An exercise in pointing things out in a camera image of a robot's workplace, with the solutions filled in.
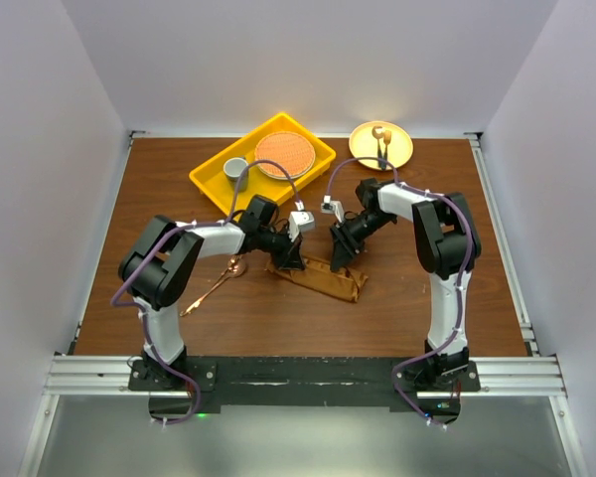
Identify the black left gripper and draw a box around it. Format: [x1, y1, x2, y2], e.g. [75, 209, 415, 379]
[256, 222, 304, 269]

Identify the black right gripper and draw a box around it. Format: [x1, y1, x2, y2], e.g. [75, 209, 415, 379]
[329, 212, 394, 272]

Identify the brown cloth napkin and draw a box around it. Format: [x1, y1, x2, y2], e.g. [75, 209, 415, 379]
[265, 255, 369, 303]

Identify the rose gold spoon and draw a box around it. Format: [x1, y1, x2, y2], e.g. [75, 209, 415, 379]
[179, 259, 247, 317]

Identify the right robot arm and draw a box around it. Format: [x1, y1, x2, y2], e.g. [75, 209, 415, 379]
[321, 178, 482, 391]

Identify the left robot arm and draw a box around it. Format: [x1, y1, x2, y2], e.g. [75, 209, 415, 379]
[111, 195, 315, 390]

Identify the woven round coaster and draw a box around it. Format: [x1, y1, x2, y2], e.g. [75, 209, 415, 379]
[254, 131, 316, 179]

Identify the grey ceramic cup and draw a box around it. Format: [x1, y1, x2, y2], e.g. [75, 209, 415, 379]
[223, 157, 249, 193]

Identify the yellow round plate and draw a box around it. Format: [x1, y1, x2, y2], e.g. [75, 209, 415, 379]
[349, 120, 413, 170]

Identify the yellow plastic tray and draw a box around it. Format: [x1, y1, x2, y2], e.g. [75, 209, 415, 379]
[189, 112, 336, 215]

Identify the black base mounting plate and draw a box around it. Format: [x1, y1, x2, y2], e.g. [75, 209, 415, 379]
[128, 356, 481, 423]

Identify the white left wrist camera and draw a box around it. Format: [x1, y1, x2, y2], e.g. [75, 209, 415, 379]
[289, 211, 315, 236]

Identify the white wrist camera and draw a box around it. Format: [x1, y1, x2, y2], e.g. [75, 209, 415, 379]
[320, 195, 345, 223]
[289, 211, 315, 236]

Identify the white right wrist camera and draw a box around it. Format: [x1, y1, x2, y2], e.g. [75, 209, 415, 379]
[320, 195, 345, 223]

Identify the wooden fork green handle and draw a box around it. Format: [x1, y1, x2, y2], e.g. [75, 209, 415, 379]
[382, 129, 392, 170]

